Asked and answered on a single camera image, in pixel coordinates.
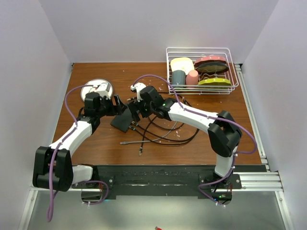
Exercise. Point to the black network switch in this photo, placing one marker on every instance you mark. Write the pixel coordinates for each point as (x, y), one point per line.
(123, 121)

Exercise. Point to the dark grey cup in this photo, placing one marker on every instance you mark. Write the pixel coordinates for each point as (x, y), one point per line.
(178, 79)

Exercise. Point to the pink cup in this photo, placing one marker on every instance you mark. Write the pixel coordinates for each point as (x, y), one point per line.
(192, 78)

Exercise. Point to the olive green bowl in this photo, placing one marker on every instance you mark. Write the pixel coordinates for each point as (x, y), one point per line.
(215, 82)

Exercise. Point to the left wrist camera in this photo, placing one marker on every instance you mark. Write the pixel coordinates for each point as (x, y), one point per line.
(104, 90)

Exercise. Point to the round white patterned plate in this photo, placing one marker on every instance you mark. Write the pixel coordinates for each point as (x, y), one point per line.
(89, 86)

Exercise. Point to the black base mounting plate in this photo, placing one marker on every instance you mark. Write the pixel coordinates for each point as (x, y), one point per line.
(162, 180)

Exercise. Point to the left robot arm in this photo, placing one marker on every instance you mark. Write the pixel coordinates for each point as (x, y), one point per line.
(53, 168)

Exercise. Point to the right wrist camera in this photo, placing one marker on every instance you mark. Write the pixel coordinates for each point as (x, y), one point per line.
(137, 89)

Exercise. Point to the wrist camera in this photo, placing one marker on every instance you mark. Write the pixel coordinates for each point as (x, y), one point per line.
(104, 90)
(137, 89)

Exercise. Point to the black brown bowl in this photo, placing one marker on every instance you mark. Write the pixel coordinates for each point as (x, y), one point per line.
(212, 68)

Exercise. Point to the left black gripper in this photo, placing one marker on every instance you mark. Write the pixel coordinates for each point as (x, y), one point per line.
(116, 109)

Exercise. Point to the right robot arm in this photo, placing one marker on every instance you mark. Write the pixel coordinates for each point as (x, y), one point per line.
(223, 134)

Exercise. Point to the aluminium frame rail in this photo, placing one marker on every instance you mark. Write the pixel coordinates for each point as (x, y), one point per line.
(255, 175)

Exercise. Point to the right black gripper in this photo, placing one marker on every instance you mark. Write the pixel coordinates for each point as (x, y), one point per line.
(135, 106)

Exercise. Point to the cream yellow plate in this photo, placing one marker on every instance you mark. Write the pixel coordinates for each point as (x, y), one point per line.
(182, 63)

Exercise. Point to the white wire dish rack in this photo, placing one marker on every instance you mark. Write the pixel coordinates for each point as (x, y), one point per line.
(194, 53)

